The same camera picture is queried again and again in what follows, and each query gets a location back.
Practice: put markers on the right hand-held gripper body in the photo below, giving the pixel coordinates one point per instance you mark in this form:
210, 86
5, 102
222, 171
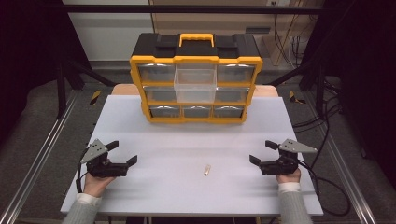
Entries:
281, 165

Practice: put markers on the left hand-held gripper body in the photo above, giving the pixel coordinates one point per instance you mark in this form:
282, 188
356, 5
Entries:
102, 169

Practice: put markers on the small beige plastic piece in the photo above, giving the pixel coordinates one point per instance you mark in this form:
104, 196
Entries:
207, 170

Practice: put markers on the transparent plastic drawer bin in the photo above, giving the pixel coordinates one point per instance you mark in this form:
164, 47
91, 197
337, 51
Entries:
195, 84

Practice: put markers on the person's right hand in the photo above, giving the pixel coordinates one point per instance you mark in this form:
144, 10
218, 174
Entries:
289, 178

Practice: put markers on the person's left hand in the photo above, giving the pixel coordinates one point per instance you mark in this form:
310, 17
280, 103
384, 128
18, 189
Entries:
95, 185

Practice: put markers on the yellow black hazard tape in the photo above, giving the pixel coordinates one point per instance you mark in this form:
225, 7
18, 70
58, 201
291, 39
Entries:
294, 97
95, 97

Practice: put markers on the wooden table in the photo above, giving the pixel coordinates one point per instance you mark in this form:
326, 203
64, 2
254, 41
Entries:
125, 90

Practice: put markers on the black metal stand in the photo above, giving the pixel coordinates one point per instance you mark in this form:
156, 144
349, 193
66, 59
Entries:
61, 90
320, 90

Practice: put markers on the set of small clear drawers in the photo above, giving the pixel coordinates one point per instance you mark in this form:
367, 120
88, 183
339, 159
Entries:
155, 73

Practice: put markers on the dark curtain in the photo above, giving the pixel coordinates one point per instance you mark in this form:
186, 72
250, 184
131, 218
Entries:
367, 77
28, 56

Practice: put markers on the yellow and black organizer cabinet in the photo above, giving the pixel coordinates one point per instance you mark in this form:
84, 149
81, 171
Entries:
199, 53

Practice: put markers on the black horizontal crossbar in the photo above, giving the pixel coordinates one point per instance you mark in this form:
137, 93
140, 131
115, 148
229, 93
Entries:
186, 9

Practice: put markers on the aluminium frame rail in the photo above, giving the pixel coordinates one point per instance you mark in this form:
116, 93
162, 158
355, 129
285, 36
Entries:
31, 175
351, 189

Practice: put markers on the grey wall outlet box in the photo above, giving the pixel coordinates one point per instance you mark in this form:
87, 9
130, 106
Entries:
257, 30

